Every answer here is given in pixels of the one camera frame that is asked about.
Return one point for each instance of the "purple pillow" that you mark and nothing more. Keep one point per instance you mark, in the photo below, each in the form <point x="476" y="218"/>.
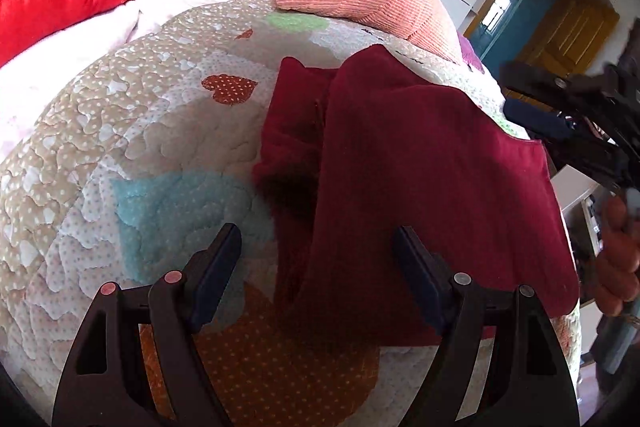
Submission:
<point x="470" y="54"/>

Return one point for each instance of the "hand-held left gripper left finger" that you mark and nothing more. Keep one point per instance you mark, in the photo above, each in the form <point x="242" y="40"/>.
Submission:
<point x="215" y="277"/>

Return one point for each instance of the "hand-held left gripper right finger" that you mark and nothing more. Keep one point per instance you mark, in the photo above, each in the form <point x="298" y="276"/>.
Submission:
<point x="420" y="277"/>

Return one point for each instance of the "wooden door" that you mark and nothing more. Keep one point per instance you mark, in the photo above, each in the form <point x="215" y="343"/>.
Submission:
<point x="565" y="32"/>

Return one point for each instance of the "patchwork quilt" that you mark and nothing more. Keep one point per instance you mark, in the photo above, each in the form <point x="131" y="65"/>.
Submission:
<point x="100" y="157"/>

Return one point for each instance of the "maroon sweater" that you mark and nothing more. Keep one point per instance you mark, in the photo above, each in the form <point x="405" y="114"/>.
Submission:
<point x="425" y="167"/>

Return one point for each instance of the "white cabinet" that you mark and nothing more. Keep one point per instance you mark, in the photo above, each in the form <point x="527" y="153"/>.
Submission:
<point x="575" y="187"/>

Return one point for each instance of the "person's right hand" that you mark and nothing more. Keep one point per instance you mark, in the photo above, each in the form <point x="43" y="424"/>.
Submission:
<point x="617" y="267"/>

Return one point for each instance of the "blue glass door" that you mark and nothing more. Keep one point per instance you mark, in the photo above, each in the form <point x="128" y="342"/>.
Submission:
<point x="520" y="7"/>

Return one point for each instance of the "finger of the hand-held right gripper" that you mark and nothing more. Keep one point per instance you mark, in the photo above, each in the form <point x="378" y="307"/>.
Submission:
<point x="535" y="79"/>
<point x="537" y="119"/>

